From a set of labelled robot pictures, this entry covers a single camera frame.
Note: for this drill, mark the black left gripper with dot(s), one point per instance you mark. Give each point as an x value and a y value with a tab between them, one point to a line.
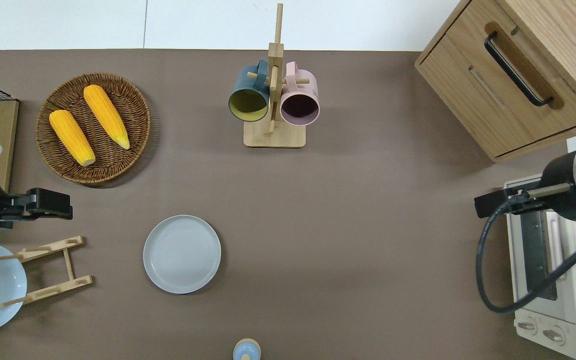
48	202

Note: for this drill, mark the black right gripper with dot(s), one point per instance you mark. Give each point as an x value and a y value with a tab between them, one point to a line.
493	202

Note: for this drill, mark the gray round plate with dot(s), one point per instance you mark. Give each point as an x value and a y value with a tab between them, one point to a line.
182	254

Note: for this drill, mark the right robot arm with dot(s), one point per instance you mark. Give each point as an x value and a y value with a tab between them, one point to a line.
568	185

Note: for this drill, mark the wooden dish rack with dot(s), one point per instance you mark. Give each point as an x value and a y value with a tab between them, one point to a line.
68	262

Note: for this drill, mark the short yellow corn cob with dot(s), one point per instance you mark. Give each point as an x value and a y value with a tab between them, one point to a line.
71	137

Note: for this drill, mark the round wicker basket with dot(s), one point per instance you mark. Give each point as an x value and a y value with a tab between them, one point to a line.
113	160

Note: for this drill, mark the long yellow corn cob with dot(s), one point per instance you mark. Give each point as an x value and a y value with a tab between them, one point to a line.
106	115

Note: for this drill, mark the wooden drawer cabinet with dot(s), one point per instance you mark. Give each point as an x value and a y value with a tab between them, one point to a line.
468	80

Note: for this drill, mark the white toaster oven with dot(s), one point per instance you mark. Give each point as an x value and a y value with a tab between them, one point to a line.
568	320

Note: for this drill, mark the pink mug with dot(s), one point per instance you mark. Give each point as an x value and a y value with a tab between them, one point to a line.
300	87

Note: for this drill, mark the wooden mug rack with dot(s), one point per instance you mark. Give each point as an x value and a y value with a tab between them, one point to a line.
274	136

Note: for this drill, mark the teal mug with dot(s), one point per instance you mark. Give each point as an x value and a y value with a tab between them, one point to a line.
248	87

